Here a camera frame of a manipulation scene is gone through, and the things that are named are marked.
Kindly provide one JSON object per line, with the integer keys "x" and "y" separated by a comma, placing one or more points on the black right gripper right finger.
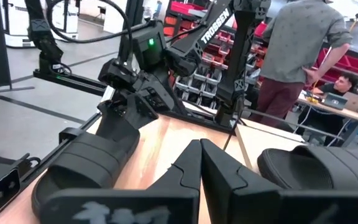
{"x": 244, "y": 202}

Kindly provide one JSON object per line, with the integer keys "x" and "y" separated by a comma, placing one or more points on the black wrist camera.
{"x": 117, "y": 74}

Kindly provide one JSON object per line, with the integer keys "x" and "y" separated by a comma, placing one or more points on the black slide sandal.
{"x": 82, "y": 161}
{"x": 306, "y": 168}

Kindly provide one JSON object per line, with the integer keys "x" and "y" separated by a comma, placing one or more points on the white cabinet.
{"x": 17, "y": 21}

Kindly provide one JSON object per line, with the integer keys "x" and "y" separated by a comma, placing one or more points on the red storage bins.
{"x": 353, "y": 63}

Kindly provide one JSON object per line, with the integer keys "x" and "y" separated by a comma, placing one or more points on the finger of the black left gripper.
{"x": 145, "y": 113}
{"x": 110, "y": 113}

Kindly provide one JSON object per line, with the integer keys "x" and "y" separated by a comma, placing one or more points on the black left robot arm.
{"x": 216, "y": 28}

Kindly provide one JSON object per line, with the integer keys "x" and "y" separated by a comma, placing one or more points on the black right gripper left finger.
{"x": 166, "y": 205}

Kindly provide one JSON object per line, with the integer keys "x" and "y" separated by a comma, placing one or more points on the person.
{"x": 297, "y": 43}
{"x": 342, "y": 84}

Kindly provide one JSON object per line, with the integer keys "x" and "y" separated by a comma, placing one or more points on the black background robot arm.
{"x": 42, "y": 34}

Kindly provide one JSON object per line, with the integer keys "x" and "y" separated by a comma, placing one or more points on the parts rack red bins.
{"x": 210, "y": 53}

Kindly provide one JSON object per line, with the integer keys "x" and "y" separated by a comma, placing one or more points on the grey laptop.
{"x": 334, "y": 101}

